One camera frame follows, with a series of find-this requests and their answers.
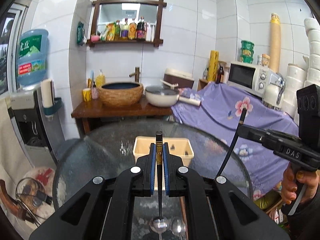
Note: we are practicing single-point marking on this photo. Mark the purple floral cloth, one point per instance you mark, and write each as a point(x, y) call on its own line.
point(219, 114)

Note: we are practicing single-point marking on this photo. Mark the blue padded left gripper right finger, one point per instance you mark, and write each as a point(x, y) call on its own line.
point(166, 167)

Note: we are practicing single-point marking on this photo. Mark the brown white rice cooker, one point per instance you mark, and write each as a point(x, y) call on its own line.
point(183, 79)

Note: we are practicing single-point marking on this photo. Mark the white pan with lid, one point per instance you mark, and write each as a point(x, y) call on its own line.
point(162, 97)

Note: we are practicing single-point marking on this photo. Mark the stacked white paper cups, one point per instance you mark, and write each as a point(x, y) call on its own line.
point(298, 77)

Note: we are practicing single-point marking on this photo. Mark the woven brown basin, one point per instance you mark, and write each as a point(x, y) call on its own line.
point(120, 94)

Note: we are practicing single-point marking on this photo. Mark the wooden framed mirror shelf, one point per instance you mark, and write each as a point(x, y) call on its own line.
point(110, 17)

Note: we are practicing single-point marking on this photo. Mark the tall beige cardboard tube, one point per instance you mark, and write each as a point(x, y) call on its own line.
point(275, 42)

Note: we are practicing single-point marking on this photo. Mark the green hanging packet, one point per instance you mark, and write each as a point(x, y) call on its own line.
point(80, 34)

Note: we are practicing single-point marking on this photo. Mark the white microwave oven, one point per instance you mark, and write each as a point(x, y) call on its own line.
point(250, 77)

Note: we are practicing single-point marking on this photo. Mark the yellow oil bottle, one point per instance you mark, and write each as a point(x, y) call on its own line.
point(132, 30)

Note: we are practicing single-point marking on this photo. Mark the blue water jug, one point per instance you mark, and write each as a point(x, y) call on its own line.
point(32, 57)

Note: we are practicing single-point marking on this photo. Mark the water dispenser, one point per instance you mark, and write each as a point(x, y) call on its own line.
point(41, 135)

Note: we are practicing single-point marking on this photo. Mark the plain steel spoon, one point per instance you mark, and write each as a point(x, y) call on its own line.
point(178, 227)

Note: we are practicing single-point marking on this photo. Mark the white kettle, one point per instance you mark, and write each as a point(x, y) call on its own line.
point(273, 94)

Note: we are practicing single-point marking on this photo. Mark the beige cloth covered chair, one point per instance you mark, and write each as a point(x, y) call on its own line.
point(13, 159)

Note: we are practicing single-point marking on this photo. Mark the yellow roll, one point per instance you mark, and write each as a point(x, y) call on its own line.
point(213, 65)

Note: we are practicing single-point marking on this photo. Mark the person's right hand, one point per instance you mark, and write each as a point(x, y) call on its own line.
point(290, 187)

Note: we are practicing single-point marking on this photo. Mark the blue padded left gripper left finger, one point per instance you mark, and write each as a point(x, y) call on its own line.
point(152, 167)

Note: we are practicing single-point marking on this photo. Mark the paper cup holder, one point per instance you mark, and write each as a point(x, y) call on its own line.
point(50, 104)

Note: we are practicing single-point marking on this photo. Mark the dark soy sauce bottle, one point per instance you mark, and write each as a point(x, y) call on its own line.
point(141, 29)

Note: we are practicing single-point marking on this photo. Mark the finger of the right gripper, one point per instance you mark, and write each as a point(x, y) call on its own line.
point(251, 133)

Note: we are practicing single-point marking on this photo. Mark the dark wooden counter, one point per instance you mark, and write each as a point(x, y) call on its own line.
point(96, 109)

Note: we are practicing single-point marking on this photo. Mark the yellow soap bottle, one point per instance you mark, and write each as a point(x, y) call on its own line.
point(100, 79)

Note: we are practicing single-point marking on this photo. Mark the brass faucet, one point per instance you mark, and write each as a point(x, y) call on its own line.
point(136, 74)

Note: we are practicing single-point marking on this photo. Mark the green instant noodle cups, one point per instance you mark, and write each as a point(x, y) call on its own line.
point(247, 51)

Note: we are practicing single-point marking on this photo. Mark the yellow mug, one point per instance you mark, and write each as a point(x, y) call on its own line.
point(87, 94)

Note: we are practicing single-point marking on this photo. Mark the round glass table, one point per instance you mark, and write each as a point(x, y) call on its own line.
point(107, 151)

